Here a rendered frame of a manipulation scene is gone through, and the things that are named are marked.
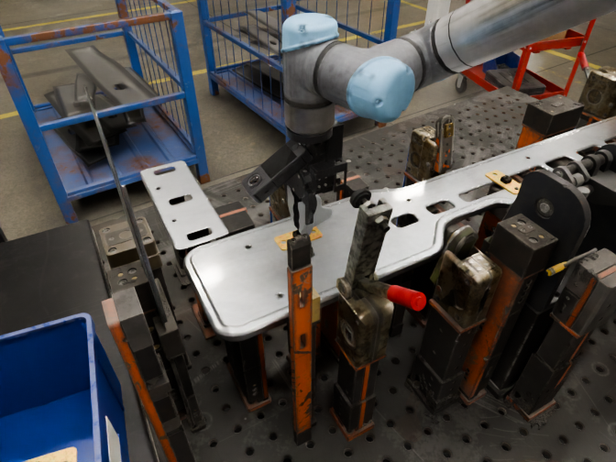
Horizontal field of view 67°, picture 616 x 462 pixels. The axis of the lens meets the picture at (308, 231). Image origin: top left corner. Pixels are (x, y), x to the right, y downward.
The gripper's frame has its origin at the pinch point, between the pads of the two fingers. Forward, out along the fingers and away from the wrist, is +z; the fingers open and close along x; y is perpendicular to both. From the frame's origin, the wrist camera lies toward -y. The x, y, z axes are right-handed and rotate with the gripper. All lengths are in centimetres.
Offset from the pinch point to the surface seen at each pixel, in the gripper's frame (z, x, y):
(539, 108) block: -1, 13, 75
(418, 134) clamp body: -2.2, 14.5, 38.0
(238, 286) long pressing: 2.0, -6.0, -14.1
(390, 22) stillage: 32, 179, 155
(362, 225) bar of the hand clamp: -17.2, -21.3, -2.0
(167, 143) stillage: 86, 199, 13
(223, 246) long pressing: 1.9, 4.3, -13.0
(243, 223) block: 3.9, 11.0, -6.6
